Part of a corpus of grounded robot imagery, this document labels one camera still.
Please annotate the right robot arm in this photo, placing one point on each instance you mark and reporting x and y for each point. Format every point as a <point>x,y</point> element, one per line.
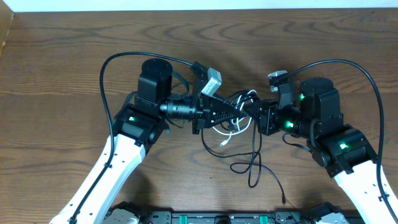
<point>341,149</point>

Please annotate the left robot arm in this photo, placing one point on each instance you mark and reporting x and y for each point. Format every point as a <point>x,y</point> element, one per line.
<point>137,127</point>

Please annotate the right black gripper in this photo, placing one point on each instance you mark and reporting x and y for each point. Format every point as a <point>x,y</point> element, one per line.
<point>265,121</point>

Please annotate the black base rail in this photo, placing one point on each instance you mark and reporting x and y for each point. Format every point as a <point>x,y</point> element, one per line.
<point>323,213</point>

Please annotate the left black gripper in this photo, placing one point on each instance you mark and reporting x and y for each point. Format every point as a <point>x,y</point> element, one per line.
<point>201,112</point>

